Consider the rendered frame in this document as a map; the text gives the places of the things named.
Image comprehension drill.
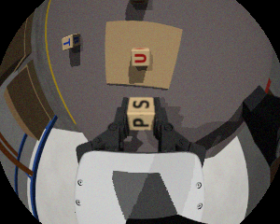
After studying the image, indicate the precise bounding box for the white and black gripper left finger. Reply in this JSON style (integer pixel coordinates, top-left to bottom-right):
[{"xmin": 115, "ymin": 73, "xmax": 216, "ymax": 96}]
[{"xmin": 76, "ymin": 97, "xmax": 130, "ymax": 163}]

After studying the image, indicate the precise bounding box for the tan flat mat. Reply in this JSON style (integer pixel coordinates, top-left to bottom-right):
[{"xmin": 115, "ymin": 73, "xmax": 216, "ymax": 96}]
[{"xmin": 105, "ymin": 21, "xmax": 183, "ymax": 89}]

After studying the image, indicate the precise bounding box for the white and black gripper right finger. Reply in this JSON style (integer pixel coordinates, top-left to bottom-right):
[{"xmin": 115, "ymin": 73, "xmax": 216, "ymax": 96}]
[{"xmin": 153, "ymin": 97, "xmax": 206, "ymax": 167}]

